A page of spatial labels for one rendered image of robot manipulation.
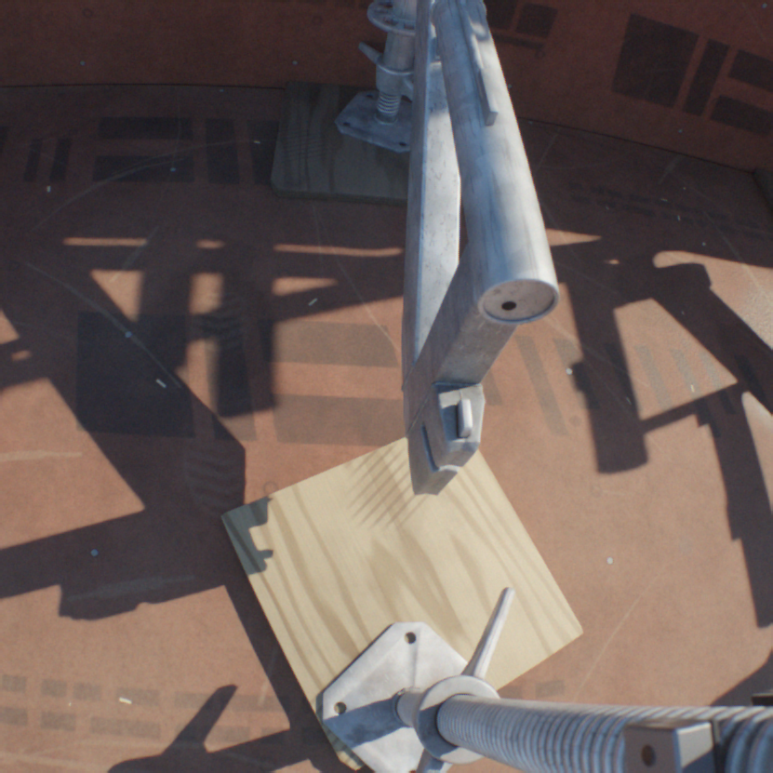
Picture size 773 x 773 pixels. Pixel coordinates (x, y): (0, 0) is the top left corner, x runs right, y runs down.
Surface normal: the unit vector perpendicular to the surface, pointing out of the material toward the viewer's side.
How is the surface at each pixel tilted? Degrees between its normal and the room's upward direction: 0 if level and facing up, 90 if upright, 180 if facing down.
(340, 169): 0
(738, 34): 90
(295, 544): 0
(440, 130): 28
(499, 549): 0
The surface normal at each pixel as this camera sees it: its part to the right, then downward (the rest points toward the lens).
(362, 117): 0.17, -0.47
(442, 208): 0.17, 0.01
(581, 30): 0.04, 0.88
